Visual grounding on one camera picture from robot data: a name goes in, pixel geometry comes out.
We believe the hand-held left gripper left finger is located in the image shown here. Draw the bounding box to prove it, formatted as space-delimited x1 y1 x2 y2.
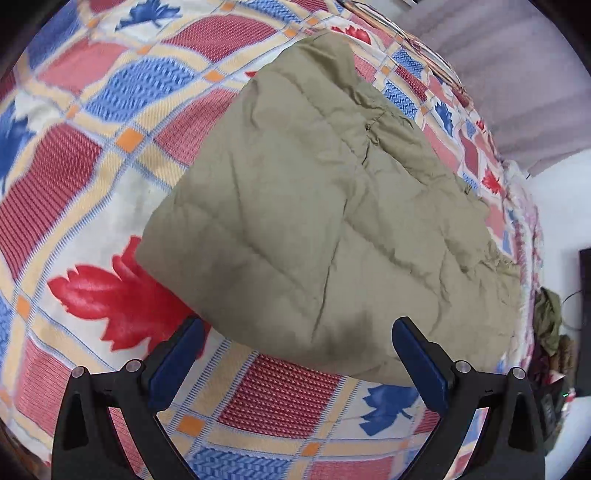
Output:
52 316 206 480

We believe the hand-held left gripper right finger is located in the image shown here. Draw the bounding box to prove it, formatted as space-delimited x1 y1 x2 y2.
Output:
392 316 550 480

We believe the khaki puffer jacket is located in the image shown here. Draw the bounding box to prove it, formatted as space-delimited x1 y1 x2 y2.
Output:
134 33 525 384

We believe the olive green cloth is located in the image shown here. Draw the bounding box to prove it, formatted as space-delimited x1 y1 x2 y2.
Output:
533 286 565 357

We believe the black device with green light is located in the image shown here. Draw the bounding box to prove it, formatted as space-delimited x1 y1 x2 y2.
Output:
539 387 578 445

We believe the leopard print cloth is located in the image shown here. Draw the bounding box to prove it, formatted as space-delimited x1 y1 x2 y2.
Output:
556 335 576 376

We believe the pink checked quilt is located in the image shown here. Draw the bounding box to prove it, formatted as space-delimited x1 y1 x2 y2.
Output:
501 161 546 363

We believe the leaf print checked bedsheet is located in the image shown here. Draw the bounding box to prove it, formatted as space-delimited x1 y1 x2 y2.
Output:
0 0 532 480

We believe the grey curtain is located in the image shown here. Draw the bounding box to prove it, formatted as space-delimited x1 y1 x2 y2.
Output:
365 0 591 177

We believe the black wall television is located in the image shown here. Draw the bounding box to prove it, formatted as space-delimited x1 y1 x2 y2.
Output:
578 247 591 334

